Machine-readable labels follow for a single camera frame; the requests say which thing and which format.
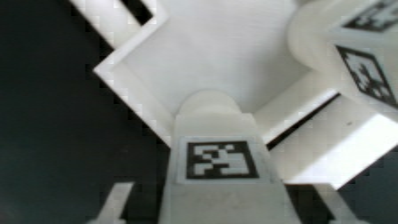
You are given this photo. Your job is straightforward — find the white chair seat part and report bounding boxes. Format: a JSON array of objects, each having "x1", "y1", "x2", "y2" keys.
[{"x1": 69, "y1": 0, "x2": 336, "y2": 141}]

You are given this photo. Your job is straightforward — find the white chair leg block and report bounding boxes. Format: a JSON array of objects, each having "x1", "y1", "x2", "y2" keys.
[{"x1": 158, "y1": 90, "x2": 300, "y2": 224}]

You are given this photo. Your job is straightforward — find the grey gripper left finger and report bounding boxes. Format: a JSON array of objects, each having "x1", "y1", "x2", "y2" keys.
[{"x1": 87, "y1": 182, "x2": 135, "y2": 224}]

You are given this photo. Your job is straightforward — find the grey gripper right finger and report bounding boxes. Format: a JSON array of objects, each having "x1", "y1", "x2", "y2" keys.
[{"x1": 313, "y1": 184, "x2": 368, "y2": 224}]

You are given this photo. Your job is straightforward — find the white chair leg with tag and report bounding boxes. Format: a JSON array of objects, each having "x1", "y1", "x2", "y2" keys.
[{"x1": 288, "y1": 0, "x2": 398, "y2": 122}]

